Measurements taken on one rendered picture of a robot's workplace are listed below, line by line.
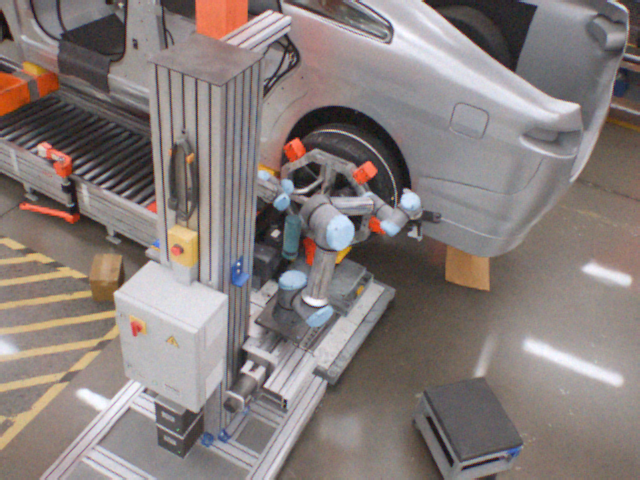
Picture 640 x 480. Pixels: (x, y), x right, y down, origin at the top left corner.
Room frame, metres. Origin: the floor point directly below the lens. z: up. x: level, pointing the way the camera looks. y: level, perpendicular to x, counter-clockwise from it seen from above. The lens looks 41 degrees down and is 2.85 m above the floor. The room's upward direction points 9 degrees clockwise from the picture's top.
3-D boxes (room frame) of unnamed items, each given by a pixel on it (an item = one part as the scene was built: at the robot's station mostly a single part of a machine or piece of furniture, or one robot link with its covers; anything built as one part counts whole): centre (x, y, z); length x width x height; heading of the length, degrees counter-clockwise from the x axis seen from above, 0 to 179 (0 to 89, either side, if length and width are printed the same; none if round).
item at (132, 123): (3.89, 1.37, 0.28); 2.47 x 0.06 x 0.22; 66
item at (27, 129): (3.52, 1.54, 0.14); 2.47 x 0.85 x 0.27; 66
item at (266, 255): (2.80, 0.26, 0.26); 0.42 x 0.18 x 0.35; 156
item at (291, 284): (1.83, 0.08, 0.98); 0.13 x 0.12 x 0.14; 45
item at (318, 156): (2.65, 0.00, 0.85); 0.54 x 0.07 x 0.54; 66
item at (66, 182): (3.07, 1.64, 0.30); 0.09 x 0.05 x 0.50; 66
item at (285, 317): (1.84, 0.08, 0.87); 0.15 x 0.15 x 0.10
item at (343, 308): (2.80, -0.07, 0.13); 0.50 x 0.36 x 0.10; 66
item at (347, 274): (2.80, -0.07, 0.32); 0.40 x 0.30 x 0.28; 66
